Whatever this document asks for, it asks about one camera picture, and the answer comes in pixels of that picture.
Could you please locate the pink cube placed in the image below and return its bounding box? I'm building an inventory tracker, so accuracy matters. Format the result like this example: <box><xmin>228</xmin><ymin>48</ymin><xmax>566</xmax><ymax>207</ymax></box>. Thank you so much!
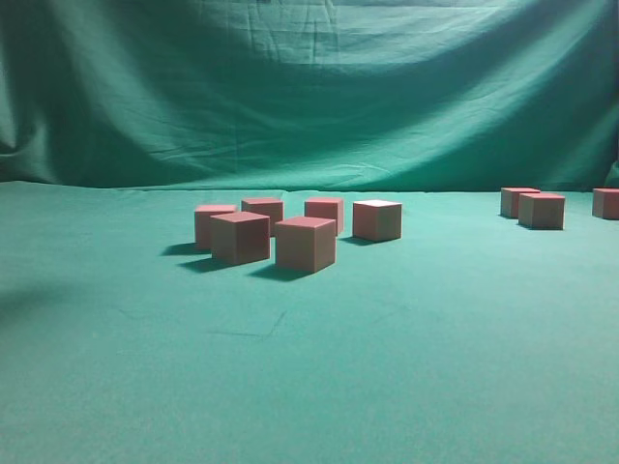
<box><xmin>241</xmin><ymin>197</ymin><xmax>284</xmax><ymax>236</ymax></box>

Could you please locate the pink cube row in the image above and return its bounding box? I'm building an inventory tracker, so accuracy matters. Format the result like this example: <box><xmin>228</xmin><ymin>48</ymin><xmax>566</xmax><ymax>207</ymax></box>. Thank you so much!
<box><xmin>275</xmin><ymin>217</ymin><xmax>337</xmax><ymax>274</ymax></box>
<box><xmin>194</xmin><ymin>204</ymin><xmax>237</xmax><ymax>250</ymax></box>

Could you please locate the green cloth backdrop and cover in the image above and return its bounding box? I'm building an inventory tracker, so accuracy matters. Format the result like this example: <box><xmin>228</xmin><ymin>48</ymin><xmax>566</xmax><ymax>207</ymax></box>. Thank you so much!
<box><xmin>1</xmin><ymin>1</ymin><xmax>618</xmax><ymax>463</ymax></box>

